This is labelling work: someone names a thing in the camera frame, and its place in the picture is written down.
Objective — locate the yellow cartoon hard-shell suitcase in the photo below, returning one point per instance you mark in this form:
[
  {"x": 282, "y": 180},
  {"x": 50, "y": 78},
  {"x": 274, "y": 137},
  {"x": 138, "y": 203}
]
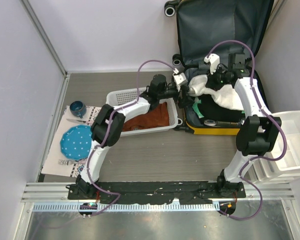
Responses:
[{"x": 201, "y": 24}]

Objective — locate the brown towel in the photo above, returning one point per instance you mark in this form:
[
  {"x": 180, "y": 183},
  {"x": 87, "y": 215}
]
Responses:
[{"x": 159, "y": 117}]

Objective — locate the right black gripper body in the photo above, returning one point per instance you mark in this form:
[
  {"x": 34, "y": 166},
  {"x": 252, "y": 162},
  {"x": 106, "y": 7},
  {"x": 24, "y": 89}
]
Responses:
[{"x": 218, "y": 80}]

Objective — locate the aluminium rail frame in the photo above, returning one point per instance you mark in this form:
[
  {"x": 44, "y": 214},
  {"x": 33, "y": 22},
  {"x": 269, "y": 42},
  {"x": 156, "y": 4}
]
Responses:
[{"x": 53, "y": 197}]

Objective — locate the white compartment organizer tray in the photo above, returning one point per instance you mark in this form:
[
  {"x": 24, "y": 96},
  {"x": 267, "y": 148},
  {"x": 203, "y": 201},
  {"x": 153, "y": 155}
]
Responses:
[{"x": 286, "y": 169}]

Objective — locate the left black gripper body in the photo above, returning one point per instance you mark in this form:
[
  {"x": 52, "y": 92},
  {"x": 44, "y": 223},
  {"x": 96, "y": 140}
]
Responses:
[{"x": 180, "y": 100}]

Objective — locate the small blue cup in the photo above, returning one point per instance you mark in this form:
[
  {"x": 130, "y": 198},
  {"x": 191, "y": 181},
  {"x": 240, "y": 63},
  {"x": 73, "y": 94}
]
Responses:
[{"x": 78, "y": 109}]

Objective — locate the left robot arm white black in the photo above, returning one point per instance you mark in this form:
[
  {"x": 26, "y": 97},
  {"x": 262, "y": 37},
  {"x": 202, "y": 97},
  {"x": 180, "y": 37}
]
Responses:
[{"x": 109, "y": 123}]

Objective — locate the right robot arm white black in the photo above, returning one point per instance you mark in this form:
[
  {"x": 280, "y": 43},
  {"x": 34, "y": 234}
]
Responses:
[{"x": 259, "y": 131}]

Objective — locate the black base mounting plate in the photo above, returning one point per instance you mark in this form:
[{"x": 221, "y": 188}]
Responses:
[{"x": 155, "y": 191}]

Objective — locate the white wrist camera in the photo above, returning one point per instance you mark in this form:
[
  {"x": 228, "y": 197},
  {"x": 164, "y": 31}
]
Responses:
[
  {"x": 180, "y": 79},
  {"x": 213, "y": 60}
]

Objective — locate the black cylindrical bottle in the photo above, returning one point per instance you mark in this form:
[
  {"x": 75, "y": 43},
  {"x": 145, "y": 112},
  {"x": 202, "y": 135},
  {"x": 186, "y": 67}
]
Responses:
[{"x": 228, "y": 124}]

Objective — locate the white blue round tin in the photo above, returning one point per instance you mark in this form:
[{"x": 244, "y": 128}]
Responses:
[{"x": 209, "y": 122}]

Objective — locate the silver fork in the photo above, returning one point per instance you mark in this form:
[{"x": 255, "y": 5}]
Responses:
[{"x": 66, "y": 162}]

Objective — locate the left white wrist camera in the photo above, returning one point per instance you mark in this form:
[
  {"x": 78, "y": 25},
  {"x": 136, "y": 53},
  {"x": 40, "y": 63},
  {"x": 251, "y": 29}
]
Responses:
[{"x": 180, "y": 79}]

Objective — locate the patterned white placemat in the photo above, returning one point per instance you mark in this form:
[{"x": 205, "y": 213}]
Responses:
[{"x": 50, "y": 166}]

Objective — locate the white fluffy towel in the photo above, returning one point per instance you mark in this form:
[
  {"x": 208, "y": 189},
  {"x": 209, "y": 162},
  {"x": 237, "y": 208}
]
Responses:
[{"x": 226, "y": 97}]

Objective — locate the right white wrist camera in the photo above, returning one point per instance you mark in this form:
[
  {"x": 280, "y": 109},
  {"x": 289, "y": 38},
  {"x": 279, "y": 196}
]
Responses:
[{"x": 213, "y": 60}]

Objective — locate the blue dotted plate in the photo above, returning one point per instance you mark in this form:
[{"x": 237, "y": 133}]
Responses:
[{"x": 76, "y": 142}]

